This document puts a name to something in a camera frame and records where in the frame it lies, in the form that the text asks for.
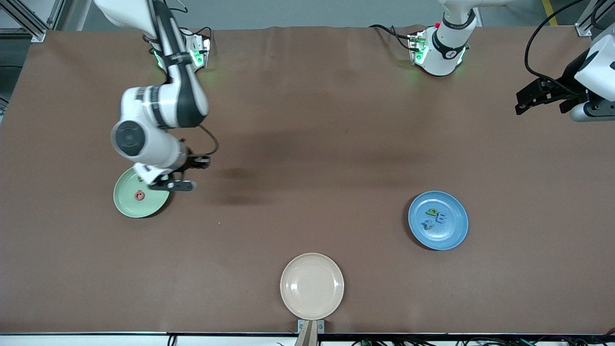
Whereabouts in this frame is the blue plate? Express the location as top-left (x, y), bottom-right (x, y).
top-left (408, 191), bottom-right (469, 251)

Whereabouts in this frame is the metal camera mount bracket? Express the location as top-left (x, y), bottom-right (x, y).
top-left (295, 319), bottom-right (325, 346)

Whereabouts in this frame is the black left arm base cable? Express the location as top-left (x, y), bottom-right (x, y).
top-left (369, 23), bottom-right (415, 51)

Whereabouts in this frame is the beige plate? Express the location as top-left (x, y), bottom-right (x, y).
top-left (280, 253), bottom-right (345, 321)

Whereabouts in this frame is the green plate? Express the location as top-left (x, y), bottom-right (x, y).
top-left (113, 166), bottom-right (172, 219)

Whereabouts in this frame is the table cover mat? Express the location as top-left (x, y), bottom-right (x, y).
top-left (0, 25), bottom-right (615, 334)

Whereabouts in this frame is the black right arm base cable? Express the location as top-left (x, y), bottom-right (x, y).
top-left (183, 24), bottom-right (214, 49)

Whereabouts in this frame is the black arm base cable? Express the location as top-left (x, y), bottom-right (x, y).
top-left (369, 23), bottom-right (415, 51)
top-left (183, 24), bottom-right (214, 49)

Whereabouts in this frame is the aluminium frame post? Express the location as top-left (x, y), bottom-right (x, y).
top-left (574, 0), bottom-right (615, 37)
top-left (0, 0), bottom-right (65, 43)

